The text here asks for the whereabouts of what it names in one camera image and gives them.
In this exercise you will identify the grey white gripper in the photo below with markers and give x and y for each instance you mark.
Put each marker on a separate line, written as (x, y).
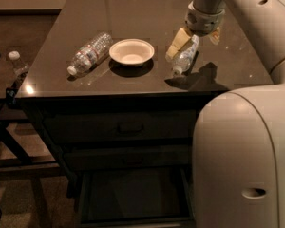
(203, 23)

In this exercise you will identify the blue label plastic bottle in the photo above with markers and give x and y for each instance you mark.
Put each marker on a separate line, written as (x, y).
(183, 60)

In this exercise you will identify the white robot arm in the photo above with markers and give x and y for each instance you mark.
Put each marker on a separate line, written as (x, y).
(239, 137)

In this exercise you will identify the red label plastic bottle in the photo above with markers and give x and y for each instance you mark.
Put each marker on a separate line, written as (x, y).
(90, 54)

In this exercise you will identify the top left drawer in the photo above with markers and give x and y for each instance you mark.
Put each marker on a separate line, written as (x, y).
(134, 126)

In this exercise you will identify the middle left drawer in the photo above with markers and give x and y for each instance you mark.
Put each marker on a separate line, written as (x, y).
(128, 157)

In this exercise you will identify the small clear bottle white cap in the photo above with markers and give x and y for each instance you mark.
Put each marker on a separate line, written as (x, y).
(19, 66)

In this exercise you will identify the open bottom left drawer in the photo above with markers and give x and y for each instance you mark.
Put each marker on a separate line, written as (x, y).
(136, 198)

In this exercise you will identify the white paper bowl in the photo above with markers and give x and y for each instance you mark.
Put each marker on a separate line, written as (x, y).
(131, 52)

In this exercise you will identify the dark side table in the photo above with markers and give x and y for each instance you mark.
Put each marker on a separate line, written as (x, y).
(10, 115)

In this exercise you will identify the small black clamp device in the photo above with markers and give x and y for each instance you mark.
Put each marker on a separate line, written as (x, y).
(11, 98)

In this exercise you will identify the dark cabinet frame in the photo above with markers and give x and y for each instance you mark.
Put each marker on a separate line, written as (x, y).
(39, 107)

